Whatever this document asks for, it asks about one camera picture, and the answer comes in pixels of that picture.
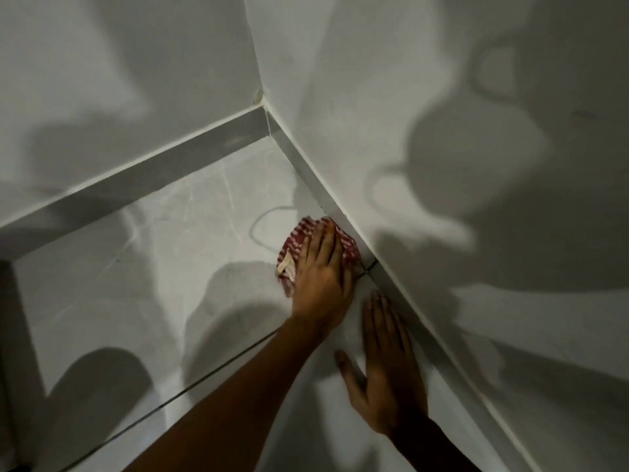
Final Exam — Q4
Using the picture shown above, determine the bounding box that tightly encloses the person's left hand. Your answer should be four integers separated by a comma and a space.
290, 218, 355, 334

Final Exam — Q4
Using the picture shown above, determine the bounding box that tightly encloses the person's left forearm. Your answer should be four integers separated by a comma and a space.
123, 314, 337, 472

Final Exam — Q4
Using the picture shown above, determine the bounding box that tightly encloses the person's right hand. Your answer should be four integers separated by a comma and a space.
334, 291, 429, 439

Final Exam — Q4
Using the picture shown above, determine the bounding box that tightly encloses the grey skirting board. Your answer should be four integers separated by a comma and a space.
0, 105, 271, 263
265, 108, 546, 472

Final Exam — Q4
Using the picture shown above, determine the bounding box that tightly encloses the person's right forearm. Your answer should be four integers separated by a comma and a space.
388, 413, 483, 472

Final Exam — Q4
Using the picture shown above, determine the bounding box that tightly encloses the red white striped cloth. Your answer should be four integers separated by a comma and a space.
275, 216, 362, 297

